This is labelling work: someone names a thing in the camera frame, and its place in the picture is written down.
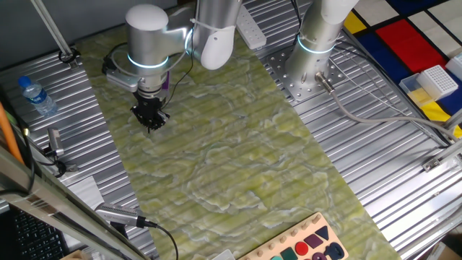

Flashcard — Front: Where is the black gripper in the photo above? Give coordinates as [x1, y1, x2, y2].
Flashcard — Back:
[129, 92, 171, 131]

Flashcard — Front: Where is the white pipette tip box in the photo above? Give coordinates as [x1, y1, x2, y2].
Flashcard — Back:
[398, 64, 459, 108]

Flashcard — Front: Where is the green marble pattern mat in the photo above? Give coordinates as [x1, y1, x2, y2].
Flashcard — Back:
[74, 0, 402, 260]

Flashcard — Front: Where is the white paper sheet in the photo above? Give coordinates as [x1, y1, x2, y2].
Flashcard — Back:
[66, 175, 105, 210]

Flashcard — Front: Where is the black clamp tool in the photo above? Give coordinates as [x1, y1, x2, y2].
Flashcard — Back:
[43, 126, 79, 178]

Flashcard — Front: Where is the clear plastic water bottle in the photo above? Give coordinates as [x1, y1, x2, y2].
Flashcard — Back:
[17, 74, 58, 117]

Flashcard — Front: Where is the white power strip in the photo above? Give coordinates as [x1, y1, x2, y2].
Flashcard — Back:
[236, 5, 268, 51]

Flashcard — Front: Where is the orange pole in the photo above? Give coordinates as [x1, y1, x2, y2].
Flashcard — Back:
[0, 101, 25, 165]

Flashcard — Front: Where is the black keyboard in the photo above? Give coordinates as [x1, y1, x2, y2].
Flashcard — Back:
[9, 207, 71, 260]

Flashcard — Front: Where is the wooden shape puzzle board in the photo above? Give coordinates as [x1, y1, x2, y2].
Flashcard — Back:
[237, 212, 350, 260]

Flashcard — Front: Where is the green square puzzle piece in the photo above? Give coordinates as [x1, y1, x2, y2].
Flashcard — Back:
[280, 247, 299, 260]

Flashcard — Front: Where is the purple square puzzle piece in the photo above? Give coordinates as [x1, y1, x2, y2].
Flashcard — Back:
[303, 233, 323, 250]

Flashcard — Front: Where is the navy triangle puzzle piece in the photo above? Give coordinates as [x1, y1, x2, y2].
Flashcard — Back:
[315, 225, 331, 241]

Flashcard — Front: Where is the blue curved puzzle piece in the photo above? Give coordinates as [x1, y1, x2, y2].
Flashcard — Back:
[323, 242, 345, 260]

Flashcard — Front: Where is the colourful checkered floor mat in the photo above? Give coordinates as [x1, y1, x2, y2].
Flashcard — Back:
[342, 0, 462, 140]

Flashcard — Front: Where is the white plastic box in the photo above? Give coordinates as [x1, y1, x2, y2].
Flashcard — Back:
[444, 53, 462, 81]

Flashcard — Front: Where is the brown cardboard box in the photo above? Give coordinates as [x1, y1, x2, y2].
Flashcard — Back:
[427, 241, 462, 260]

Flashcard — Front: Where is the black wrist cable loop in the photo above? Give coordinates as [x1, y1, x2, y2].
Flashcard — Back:
[102, 34, 195, 109]

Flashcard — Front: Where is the silver ribbed camera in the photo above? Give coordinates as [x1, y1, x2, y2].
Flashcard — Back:
[94, 201, 159, 229]

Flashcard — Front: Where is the black camera cable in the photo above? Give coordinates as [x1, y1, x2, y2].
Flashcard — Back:
[144, 220, 180, 260]

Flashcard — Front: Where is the aluminium frame beam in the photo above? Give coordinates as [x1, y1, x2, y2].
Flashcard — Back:
[0, 144, 151, 260]

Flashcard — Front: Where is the slanted metal post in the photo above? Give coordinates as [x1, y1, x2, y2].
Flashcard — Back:
[30, 0, 81, 69]

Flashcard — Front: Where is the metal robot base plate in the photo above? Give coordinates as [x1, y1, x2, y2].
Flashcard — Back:
[265, 45, 349, 104]

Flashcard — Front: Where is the grey cable with metal connector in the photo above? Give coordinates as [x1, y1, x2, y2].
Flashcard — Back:
[314, 71, 459, 142]

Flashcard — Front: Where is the aluminium profile with bracket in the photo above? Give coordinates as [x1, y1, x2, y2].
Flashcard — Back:
[422, 108, 462, 173]

